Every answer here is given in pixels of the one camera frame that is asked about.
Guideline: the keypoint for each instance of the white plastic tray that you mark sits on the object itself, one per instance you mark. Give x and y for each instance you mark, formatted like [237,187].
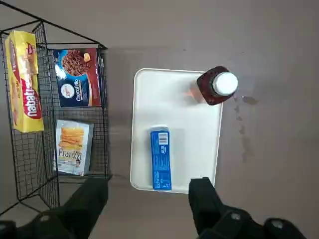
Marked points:
[199,149]

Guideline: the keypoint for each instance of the yellow Nabati wafer box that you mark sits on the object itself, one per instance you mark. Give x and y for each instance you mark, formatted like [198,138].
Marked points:
[23,87]

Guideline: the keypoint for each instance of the blue Oreo cookie box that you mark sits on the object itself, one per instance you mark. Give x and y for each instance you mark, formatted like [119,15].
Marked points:
[161,159]

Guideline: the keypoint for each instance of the blue brown Chocofello box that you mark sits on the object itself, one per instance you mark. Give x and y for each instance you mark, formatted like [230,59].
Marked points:
[79,82]

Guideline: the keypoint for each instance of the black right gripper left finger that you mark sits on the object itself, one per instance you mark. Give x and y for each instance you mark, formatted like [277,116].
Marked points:
[74,214]

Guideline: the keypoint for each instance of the white Franzzi cracker box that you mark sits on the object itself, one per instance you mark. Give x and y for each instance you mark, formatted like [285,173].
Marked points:
[72,149]

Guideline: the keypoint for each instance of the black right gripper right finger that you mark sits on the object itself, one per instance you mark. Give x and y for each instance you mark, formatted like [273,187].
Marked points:
[207,211]

